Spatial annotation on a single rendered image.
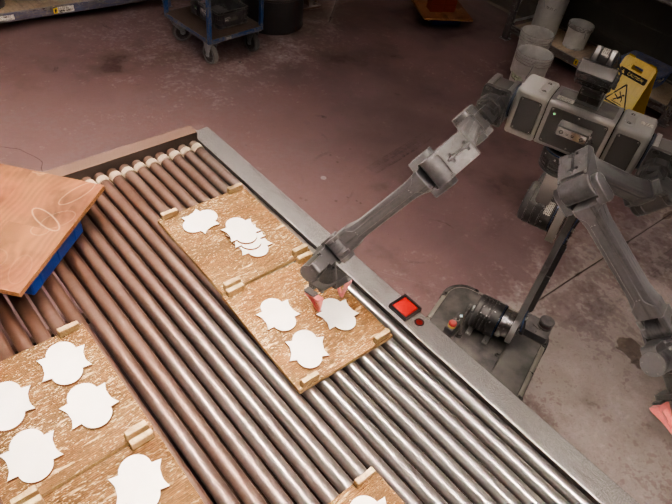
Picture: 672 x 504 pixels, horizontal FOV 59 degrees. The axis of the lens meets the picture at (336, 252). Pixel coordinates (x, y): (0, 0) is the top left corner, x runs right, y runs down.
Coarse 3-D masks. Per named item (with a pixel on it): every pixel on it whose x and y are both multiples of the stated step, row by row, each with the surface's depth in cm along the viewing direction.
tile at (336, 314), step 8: (328, 304) 183; (336, 304) 184; (344, 304) 184; (320, 312) 180; (328, 312) 181; (336, 312) 181; (344, 312) 182; (352, 312) 182; (328, 320) 179; (336, 320) 179; (344, 320) 179; (352, 320) 180; (336, 328) 178; (344, 328) 177; (352, 328) 178
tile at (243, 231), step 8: (232, 224) 202; (240, 224) 202; (248, 224) 202; (224, 232) 199; (232, 232) 199; (240, 232) 199; (248, 232) 200; (256, 232) 201; (232, 240) 196; (240, 240) 196; (248, 240) 197
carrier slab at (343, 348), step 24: (264, 288) 186; (288, 288) 187; (240, 312) 178; (312, 312) 181; (360, 312) 183; (264, 336) 173; (288, 336) 174; (336, 336) 176; (360, 336) 177; (288, 360) 168; (336, 360) 170; (312, 384) 163
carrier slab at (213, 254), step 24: (240, 192) 218; (240, 216) 209; (264, 216) 210; (192, 240) 198; (216, 240) 199; (288, 240) 203; (216, 264) 191; (240, 264) 192; (264, 264) 193; (216, 288) 185
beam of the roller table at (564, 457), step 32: (224, 160) 235; (256, 192) 223; (288, 224) 214; (384, 288) 195; (448, 352) 179; (480, 384) 172; (512, 416) 165; (544, 448) 159; (576, 480) 154; (608, 480) 155
